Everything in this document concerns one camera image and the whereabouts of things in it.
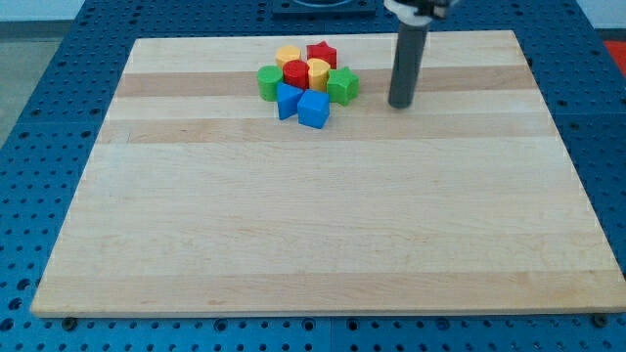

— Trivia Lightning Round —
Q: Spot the yellow hexagon block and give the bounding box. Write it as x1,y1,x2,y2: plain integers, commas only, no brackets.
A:
275,45,301,68

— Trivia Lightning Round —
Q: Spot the blue cube block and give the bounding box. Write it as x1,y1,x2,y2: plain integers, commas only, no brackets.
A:
297,89,331,129

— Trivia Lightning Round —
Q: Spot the blue triangle block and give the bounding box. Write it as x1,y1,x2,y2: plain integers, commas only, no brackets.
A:
277,82,304,120

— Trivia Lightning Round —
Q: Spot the green star block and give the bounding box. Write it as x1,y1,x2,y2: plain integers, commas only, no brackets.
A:
327,66,360,106

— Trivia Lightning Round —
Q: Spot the red cylinder block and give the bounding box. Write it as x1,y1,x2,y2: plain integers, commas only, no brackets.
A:
283,60,309,90

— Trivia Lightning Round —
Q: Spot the yellow half-round block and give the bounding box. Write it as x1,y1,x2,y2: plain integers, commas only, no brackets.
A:
306,58,331,93

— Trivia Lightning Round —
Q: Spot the green cylinder block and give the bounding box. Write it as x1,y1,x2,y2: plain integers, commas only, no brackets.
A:
256,66,284,102

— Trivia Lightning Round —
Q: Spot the light wooden board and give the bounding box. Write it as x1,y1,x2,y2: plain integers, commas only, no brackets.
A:
30,30,625,318

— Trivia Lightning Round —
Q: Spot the red star block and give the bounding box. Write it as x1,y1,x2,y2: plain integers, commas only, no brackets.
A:
306,41,337,69

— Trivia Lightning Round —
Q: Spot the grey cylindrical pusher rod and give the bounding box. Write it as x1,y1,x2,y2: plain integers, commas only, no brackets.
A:
387,22,429,110

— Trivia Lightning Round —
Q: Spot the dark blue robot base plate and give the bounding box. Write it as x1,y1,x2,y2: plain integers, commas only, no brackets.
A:
271,0,377,19

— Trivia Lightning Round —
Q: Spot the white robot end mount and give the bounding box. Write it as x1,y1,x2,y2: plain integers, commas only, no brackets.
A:
383,0,460,26

